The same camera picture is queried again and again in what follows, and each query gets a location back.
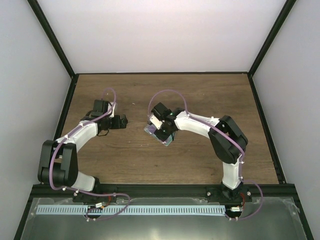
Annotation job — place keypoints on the metal front plate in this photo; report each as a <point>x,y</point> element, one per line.
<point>272,218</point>

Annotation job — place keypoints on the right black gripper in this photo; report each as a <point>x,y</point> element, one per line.
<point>163,137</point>

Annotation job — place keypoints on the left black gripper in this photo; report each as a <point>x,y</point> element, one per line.
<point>117,125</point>

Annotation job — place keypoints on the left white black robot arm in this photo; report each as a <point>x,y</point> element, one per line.
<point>58,164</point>

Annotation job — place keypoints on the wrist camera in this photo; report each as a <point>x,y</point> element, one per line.
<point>114,106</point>
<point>155,121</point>

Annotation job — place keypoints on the black mounting rail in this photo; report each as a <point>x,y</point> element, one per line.
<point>212,193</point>

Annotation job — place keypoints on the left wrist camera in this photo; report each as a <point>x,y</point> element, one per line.
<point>114,106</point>

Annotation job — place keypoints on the light blue slotted cable duct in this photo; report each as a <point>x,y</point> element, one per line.
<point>133,210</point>

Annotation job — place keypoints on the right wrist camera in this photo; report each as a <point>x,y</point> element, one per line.
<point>155,121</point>

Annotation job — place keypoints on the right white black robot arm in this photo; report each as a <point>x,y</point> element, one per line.
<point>228,141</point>

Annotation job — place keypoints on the grey green glasses case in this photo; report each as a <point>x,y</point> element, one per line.
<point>158,135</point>

